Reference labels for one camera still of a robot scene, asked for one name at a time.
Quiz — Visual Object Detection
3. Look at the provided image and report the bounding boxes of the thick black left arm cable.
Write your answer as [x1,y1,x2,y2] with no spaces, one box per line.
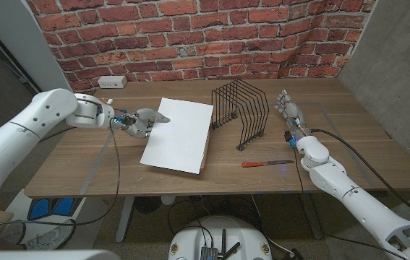
[37,126,72,144]

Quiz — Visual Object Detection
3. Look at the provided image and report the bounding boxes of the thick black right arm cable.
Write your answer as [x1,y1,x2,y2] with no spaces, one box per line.
[309,129,410,229]

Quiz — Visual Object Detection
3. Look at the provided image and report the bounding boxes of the knife with red handle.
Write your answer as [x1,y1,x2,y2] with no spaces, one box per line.
[241,160,295,168]

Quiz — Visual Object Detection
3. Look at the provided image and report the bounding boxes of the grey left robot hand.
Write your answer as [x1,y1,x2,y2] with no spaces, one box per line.
[119,107,171,139]

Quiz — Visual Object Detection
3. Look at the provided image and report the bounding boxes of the white robot torso base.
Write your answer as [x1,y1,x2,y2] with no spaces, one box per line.
[167,215,273,260]

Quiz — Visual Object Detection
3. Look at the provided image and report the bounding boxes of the white power strip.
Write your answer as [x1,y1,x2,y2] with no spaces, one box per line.
[98,75,128,90]

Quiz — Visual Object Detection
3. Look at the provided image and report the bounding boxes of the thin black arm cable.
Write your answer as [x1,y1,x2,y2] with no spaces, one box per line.
[293,146,404,259]
[0,121,121,230]

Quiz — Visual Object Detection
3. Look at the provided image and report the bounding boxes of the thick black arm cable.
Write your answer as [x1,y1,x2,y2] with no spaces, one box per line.
[309,129,410,229]
[37,126,72,144]

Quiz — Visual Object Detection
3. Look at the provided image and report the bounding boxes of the black module with antennas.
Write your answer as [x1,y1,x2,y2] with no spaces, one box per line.
[200,227,242,260]

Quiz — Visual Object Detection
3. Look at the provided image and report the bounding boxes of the white table leg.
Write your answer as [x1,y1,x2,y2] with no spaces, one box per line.
[115,196,136,243]

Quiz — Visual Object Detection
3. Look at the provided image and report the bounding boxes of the white paper file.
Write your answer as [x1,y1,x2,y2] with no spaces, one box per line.
[139,97,215,175]

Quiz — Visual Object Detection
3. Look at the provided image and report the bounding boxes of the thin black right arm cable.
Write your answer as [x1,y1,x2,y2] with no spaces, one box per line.
[293,146,404,259]

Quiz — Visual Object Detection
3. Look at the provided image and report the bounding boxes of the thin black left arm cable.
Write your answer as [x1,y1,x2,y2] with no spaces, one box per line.
[0,121,121,230]

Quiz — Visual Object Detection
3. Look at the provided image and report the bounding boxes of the grey sneaker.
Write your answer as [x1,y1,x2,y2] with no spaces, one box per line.
[23,219,77,251]
[0,222,27,246]

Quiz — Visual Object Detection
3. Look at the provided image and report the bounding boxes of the white floor mat blue shapes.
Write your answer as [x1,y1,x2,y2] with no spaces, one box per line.
[5,189,108,250]

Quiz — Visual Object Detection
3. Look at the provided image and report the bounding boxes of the black wire file holder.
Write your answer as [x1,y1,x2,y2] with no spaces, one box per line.
[210,79,270,152]

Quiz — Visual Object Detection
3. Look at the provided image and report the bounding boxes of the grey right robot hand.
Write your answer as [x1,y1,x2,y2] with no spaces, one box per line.
[275,90,311,142]

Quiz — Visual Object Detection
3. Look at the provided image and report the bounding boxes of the red brick printed backdrop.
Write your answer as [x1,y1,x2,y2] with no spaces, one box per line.
[25,0,377,104]

